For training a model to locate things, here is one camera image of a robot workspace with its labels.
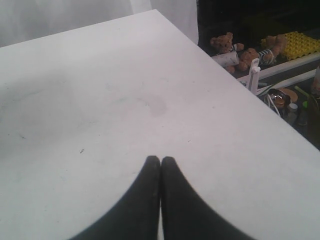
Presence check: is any green marker pen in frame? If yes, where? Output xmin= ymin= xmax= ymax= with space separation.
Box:
xmin=294 ymin=85 xmax=310 ymax=98

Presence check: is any white curtain backdrop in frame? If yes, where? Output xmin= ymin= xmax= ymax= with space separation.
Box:
xmin=0 ymin=0 xmax=199 ymax=47

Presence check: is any white shelf rack frame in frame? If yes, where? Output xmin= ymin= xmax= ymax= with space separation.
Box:
xmin=236 ymin=53 xmax=320 ymax=97

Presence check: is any round wooden disc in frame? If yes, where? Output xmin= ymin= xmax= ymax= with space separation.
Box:
xmin=279 ymin=88 xmax=299 ymax=103

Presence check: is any yellow egg tray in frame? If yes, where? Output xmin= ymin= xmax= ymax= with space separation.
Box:
xmin=260 ymin=30 xmax=320 ymax=61

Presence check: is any small grey capped jar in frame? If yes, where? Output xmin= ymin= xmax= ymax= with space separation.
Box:
xmin=287 ymin=103 xmax=298 ymax=125

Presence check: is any white rope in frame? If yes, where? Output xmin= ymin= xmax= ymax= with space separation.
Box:
xmin=266 ymin=93 xmax=282 ymax=117

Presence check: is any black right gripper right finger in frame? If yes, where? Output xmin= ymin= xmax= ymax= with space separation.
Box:
xmin=160 ymin=156 xmax=248 ymax=240

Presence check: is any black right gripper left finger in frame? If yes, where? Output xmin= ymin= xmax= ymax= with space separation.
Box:
xmin=72 ymin=156 xmax=161 ymax=240

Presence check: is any brown striped teddy bear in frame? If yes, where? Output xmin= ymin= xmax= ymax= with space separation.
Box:
xmin=224 ymin=48 xmax=278 ymax=74

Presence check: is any round metal tin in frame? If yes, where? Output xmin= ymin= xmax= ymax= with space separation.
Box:
xmin=267 ymin=88 xmax=291 ymax=109

